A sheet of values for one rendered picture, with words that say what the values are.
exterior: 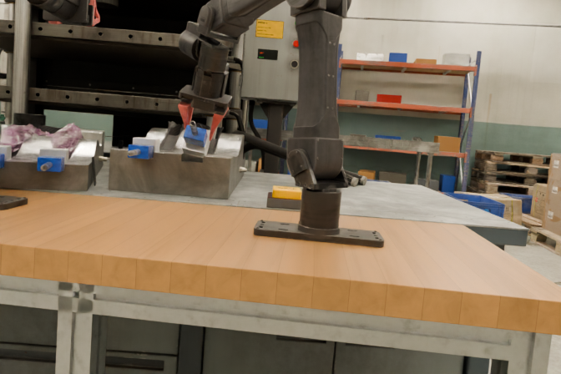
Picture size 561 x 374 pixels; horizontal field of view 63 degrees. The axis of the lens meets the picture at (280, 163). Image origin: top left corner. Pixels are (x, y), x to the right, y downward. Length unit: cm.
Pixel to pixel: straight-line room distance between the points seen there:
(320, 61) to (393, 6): 725
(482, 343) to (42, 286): 54
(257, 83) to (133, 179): 95
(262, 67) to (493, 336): 145
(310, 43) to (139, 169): 49
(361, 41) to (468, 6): 171
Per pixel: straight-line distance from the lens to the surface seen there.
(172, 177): 101
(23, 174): 105
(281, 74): 186
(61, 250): 62
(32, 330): 120
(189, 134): 96
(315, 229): 70
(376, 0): 796
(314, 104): 71
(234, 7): 89
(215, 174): 100
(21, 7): 203
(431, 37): 789
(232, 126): 241
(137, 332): 112
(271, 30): 189
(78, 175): 103
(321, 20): 73
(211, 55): 94
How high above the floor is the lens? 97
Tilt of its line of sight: 5 degrees down
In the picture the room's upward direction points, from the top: 5 degrees clockwise
